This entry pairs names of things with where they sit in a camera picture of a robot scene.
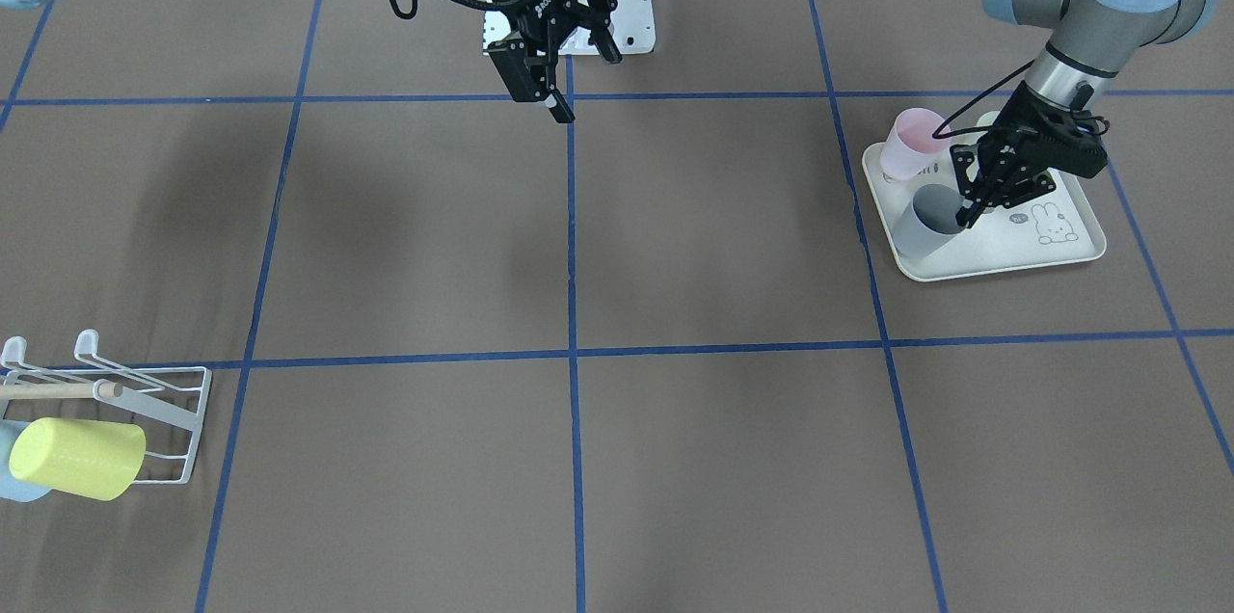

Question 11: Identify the cream plastic tray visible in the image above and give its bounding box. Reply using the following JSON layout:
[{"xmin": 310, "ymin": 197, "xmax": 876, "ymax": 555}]
[{"xmin": 861, "ymin": 143, "xmax": 1108, "ymax": 282}]

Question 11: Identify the yellow plastic cup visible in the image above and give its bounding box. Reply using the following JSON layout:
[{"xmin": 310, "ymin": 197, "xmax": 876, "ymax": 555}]
[{"xmin": 7, "ymin": 418, "xmax": 147, "ymax": 500}]

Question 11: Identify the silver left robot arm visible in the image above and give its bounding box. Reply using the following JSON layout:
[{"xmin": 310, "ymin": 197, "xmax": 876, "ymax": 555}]
[{"xmin": 951, "ymin": 0, "xmax": 1218, "ymax": 229}]

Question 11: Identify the grey plastic cup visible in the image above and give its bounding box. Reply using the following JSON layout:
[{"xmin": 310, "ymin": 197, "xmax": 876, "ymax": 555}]
[{"xmin": 891, "ymin": 184, "xmax": 965, "ymax": 260}]

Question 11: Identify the pink plastic cup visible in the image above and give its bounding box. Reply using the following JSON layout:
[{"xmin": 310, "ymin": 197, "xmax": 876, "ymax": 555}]
[{"xmin": 879, "ymin": 107, "xmax": 951, "ymax": 181}]

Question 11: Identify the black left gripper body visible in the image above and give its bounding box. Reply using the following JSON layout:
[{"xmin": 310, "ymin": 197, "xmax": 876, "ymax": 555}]
[{"xmin": 976, "ymin": 81, "xmax": 1108, "ymax": 178}]

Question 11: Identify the white wire cup rack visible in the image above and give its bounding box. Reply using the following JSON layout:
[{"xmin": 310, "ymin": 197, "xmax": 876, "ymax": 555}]
[{"xmin": 2, "ymin": 329, "xmax": 213, "ymax": 493}]

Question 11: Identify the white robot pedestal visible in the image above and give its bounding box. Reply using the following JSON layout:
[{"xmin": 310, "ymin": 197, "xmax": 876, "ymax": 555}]
[{"xmin": 481, "ymin": 0, "xmax": 656, "ymax": 57}]

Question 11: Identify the cream white plastic cup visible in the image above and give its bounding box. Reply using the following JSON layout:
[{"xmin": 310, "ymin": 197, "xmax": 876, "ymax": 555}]
[{"xmin": 975, "ymin": 111, "xmax": 1000, "ymax": 136}]

